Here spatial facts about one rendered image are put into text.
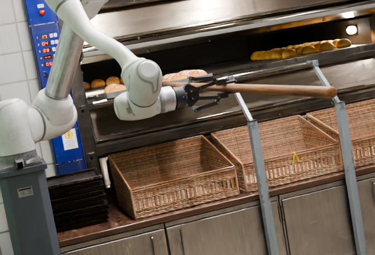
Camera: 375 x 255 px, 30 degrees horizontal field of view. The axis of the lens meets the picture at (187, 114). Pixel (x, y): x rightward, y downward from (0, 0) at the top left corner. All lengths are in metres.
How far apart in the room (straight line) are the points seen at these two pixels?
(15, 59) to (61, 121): 0.87
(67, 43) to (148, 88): 0.67
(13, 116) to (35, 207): 0.37
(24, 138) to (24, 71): 0.96
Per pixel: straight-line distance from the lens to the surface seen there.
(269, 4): 4.10
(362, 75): 4.35
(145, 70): 2.23
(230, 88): 2.45
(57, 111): 2.95
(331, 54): 4.26
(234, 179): 3.57
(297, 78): 4.18
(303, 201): 3.63
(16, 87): 3.78
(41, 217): 2.90
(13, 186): 2.87
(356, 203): 3.71
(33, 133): 2.90
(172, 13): 3.93
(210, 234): 3.48
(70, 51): 2.84
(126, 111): 2.39
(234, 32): 3.87
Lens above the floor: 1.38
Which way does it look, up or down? 6 degrees down
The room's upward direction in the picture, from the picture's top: 10 degrees counter-clockwise
